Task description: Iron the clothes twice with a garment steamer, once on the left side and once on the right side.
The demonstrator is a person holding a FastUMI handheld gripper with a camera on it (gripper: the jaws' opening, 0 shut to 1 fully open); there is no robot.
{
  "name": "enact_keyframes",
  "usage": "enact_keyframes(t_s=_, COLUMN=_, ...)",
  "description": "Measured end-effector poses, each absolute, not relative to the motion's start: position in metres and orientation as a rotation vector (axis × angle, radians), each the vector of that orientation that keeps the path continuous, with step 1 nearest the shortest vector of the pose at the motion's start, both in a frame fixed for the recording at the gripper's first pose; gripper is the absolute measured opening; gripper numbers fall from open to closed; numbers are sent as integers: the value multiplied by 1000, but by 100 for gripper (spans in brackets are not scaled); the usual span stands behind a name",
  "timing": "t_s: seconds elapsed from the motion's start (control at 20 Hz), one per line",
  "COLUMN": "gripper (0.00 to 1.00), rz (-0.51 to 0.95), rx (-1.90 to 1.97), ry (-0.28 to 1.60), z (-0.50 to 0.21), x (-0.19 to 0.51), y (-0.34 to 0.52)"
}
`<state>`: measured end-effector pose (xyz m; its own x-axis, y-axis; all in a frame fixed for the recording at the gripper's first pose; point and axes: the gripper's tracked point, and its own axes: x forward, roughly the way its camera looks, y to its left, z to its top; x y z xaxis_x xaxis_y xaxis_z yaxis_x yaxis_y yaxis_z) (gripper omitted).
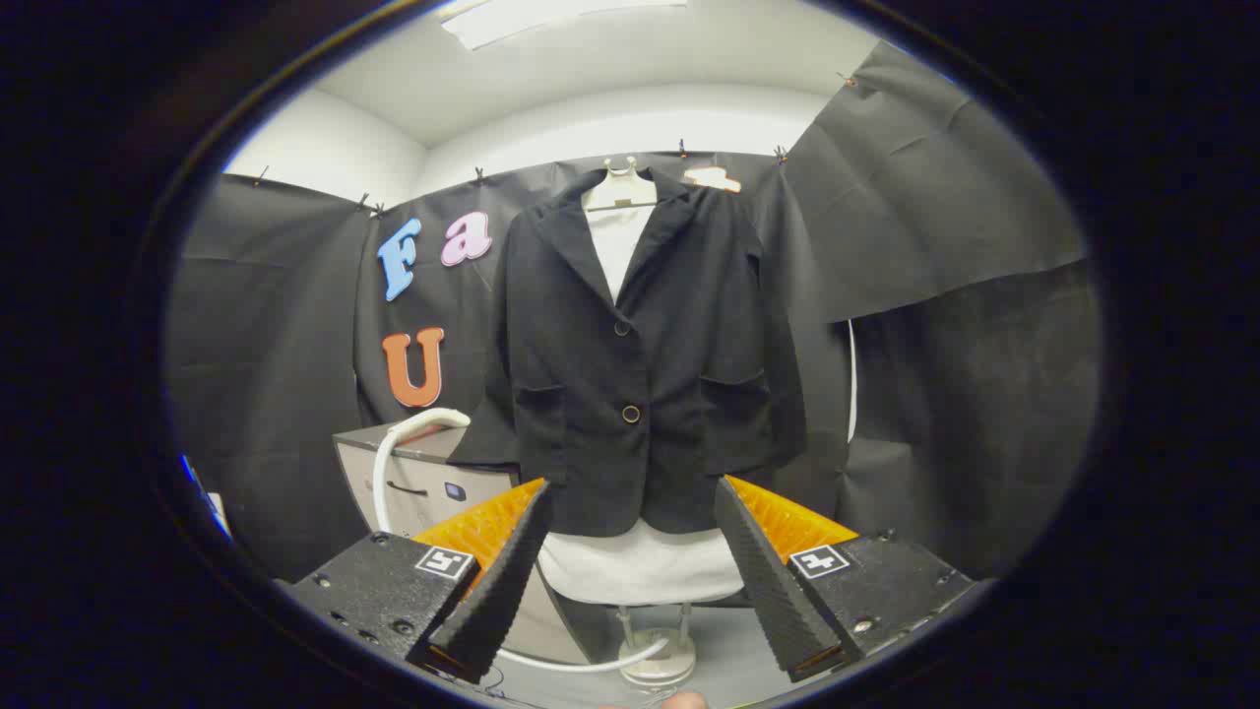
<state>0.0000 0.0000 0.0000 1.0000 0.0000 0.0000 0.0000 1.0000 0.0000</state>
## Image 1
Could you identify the black backdrop cloth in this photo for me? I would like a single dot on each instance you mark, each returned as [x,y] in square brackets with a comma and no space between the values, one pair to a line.
[935,246]

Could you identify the ceiling light panel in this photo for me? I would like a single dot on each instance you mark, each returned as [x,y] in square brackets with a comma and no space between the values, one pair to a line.
[522,20]

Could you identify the clear garment stand base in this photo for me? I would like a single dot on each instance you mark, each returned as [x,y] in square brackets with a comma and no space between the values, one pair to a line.
[658,670]

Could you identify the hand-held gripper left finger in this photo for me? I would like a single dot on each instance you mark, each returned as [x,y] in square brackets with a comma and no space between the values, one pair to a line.
[502,591]

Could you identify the black blazer jacket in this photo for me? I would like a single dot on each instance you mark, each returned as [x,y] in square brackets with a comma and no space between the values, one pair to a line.
[591,394]

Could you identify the grey cabinet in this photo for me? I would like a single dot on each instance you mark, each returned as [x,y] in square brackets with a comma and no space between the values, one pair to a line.
[423,483]

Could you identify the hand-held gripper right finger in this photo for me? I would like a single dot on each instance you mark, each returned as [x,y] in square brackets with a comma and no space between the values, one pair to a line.
[768,591]

